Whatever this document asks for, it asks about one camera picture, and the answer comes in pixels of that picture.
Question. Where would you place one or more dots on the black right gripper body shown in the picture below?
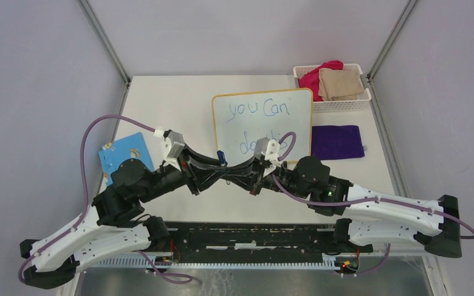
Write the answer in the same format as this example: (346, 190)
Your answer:
(282, 176)

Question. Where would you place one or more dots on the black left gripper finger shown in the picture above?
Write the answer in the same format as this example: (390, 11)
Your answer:
(204, 179)
(191, 159)

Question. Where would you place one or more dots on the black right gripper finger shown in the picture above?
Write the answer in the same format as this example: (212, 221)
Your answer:
(251, 183)
(251, 167)

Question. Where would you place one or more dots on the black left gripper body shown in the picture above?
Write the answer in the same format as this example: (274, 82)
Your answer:
(168, 177)

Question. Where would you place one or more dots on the blue marker cap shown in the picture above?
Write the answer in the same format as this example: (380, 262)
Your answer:
(221, 158)

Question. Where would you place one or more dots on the yellow framed whiteboard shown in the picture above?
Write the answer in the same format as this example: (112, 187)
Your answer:
(243, 118)

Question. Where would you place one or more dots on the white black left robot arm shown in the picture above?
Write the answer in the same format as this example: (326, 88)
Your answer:
(105, 228)

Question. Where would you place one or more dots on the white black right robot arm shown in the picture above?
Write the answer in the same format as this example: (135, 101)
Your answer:
(365, 216)

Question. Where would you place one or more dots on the blue picture book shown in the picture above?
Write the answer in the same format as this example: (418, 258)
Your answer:
(111, 155)

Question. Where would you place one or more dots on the purple towel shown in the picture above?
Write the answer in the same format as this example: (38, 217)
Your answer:
(332, 142)

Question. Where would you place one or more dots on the white perforated plastic basket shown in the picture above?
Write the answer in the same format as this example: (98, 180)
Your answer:
(363, 100)

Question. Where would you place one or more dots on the beige cloth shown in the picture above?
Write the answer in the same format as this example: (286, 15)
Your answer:
(339, 85)

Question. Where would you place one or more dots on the red cloth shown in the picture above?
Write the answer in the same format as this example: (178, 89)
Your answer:
(311, 79)

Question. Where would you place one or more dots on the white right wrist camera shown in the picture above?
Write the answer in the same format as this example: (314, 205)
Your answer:
(268, 150)

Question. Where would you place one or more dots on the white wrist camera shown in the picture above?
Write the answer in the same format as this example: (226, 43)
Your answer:
(171, 145)
(268, 150)

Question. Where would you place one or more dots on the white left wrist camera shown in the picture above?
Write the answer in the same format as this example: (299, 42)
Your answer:
(171, 145)

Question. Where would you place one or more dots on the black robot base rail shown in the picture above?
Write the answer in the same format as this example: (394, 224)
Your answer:
(235, 243)

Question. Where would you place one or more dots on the aluminium frame rail right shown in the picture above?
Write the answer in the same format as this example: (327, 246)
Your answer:
(382, 121)

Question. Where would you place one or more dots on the aluminium frame rail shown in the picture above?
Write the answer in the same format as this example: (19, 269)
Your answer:
(382, 121)
(105, 41)

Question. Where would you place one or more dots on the aluminium frame rail left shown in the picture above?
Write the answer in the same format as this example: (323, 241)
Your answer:
(105, 41)

